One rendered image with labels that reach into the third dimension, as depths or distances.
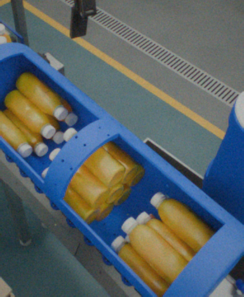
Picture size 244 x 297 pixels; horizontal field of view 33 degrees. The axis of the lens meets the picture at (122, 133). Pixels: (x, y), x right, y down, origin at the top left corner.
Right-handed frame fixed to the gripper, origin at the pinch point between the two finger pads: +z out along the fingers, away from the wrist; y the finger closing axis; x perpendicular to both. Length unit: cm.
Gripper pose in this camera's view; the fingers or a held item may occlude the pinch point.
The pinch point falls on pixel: (62, 5)
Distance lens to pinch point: 80.9
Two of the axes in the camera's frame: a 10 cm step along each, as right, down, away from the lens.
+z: -1.6, 5.1, 8.5
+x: 8.7, -3.3, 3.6
